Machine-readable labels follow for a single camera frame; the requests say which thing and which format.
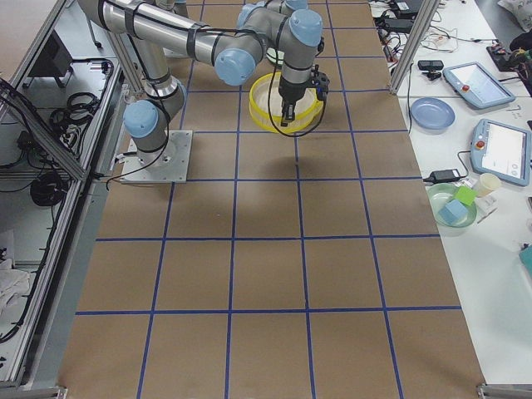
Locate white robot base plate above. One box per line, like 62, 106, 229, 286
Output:
120, 131, 193, 184

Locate blue plate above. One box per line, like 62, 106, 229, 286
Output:
411, 97, 456, 131

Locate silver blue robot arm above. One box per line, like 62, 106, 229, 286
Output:
79, 1, 328, 166

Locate white crumpled cloth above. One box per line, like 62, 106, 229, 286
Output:
0, 230, 32, 321

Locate upper teach pendant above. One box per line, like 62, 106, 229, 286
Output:
442, 62, 515, 109

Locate yellow bamboo steamer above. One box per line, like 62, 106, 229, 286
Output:
249, 71, 324, 135

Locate teach pendant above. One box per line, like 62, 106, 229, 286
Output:
442, 62, 515, 109
470, 119, 531, 187

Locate green foam block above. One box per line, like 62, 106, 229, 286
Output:
454, 185, 477, 206

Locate lower teach pendant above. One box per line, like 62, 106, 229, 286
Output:
470, 119, 531, 187

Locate beige paper cup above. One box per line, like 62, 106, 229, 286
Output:
473, 173, 501, 198

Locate aluminium frame post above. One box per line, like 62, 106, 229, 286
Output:
390, 0, 440, 95

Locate black power adapter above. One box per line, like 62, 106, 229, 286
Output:
423, 169, 465, 185

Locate light green plate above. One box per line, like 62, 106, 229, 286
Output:
266, 47, 284, 66

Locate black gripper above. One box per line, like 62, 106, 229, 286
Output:
278, 78, 308, 127

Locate blue foam block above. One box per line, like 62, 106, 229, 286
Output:
437, 199, 468, 226

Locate green bowl with blocks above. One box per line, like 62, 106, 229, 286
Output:
426, 183, 477, 228

